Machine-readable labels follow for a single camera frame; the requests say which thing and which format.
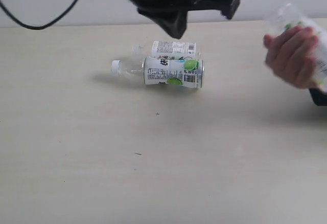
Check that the green lime label bottle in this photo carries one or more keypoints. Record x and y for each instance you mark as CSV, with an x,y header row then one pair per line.
x,y
152,71

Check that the colourful floral label bottle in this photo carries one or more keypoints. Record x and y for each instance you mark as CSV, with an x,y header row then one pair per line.
x,y
169,50

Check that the person's open bare hand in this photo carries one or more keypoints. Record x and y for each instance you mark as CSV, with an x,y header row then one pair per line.
x,y
289,56

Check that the white blue label water bottle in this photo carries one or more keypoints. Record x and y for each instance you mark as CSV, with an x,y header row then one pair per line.
x,y
288,16

